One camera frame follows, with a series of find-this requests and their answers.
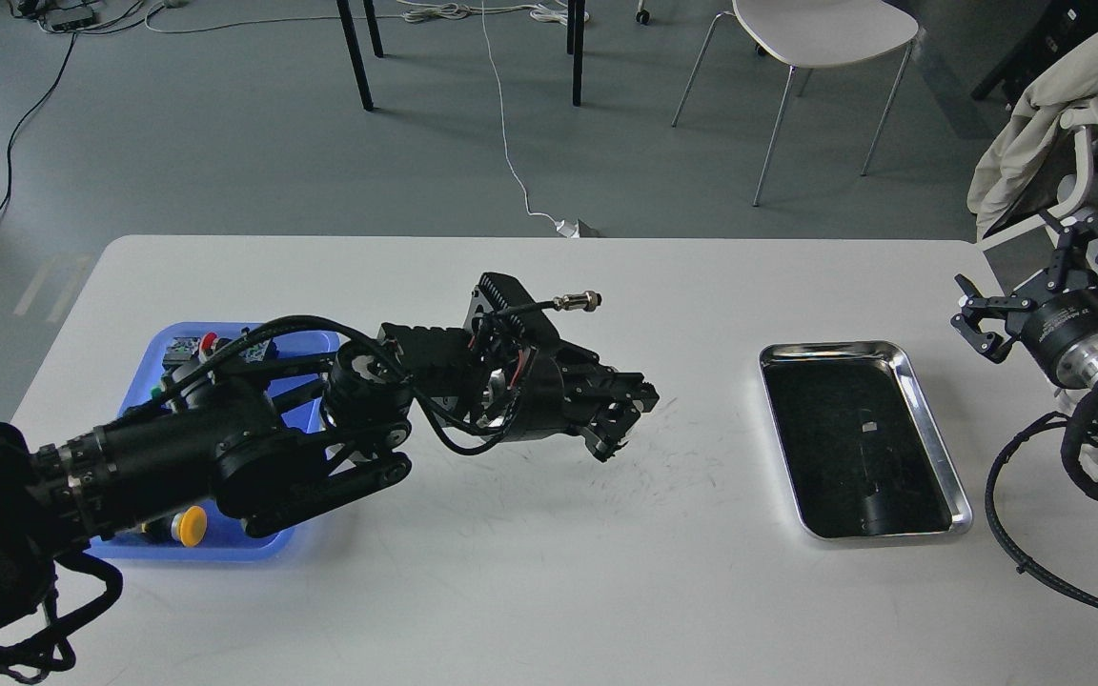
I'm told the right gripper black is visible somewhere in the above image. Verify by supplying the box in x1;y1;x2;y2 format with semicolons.
950;210;1098;390

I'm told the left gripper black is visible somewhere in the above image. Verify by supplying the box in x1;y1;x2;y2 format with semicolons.
488;344;660;463

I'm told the small black gear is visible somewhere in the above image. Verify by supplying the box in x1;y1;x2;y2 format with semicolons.
606;437;627;459

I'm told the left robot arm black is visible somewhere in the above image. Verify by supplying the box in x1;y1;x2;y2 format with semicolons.
0;272;659;683

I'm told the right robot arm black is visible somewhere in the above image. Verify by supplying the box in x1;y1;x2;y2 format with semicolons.
951;212;1098;609

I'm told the silver metal tray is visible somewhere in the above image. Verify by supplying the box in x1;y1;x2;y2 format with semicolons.
758;340;973;544

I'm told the blue plastic tray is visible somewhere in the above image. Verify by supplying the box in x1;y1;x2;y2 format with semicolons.
91;320;339;563

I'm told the beige jacket on chair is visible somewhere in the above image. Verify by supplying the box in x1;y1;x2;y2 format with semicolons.
966;1;1098;239

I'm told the white chair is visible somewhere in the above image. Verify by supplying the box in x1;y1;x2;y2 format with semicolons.
671;1;921;207

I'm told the black table leg right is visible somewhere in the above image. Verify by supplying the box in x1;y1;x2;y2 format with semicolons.
565;0;585;108

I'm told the black table leg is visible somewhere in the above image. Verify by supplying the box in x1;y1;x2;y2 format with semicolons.
565;0;585;108
335;0;385;112

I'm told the black table leg left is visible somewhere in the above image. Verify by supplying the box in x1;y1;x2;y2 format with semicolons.
335;0;385;112

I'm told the black switch contact block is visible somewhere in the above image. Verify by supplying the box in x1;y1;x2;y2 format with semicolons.
238;339;279;364

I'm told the red push button switch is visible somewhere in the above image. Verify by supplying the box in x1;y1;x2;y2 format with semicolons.
161;331;219;371

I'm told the yellow push button switch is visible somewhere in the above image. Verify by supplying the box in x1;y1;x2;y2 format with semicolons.
139;505;208;548

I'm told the white floor cable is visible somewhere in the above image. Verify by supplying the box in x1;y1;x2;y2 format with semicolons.
402;0;600;239

